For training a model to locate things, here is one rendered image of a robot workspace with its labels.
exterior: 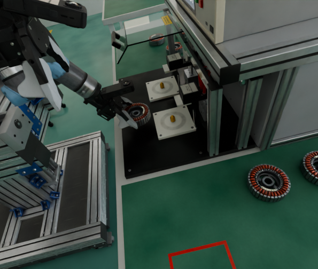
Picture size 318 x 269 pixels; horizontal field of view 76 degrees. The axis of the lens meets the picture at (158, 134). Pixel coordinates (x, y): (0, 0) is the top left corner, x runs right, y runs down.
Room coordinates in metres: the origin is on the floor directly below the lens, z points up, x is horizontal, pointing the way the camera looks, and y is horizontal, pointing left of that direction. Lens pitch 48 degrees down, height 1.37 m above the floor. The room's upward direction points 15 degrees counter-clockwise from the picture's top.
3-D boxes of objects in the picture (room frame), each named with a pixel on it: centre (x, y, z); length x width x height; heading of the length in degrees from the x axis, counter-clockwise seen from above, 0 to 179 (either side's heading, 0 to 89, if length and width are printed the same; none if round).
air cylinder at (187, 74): (0.83, -0.22, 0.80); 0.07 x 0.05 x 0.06; 178
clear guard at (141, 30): (0.85, -0.09, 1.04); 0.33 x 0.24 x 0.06; 88
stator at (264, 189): (0.25, -0.28, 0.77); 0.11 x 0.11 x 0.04
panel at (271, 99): (0.70, -0.33, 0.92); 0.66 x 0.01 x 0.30; 178
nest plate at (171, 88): (0.83, -0.08, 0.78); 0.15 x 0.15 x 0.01; 88
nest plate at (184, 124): (0.59, -0.07, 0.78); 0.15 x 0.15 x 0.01; 88
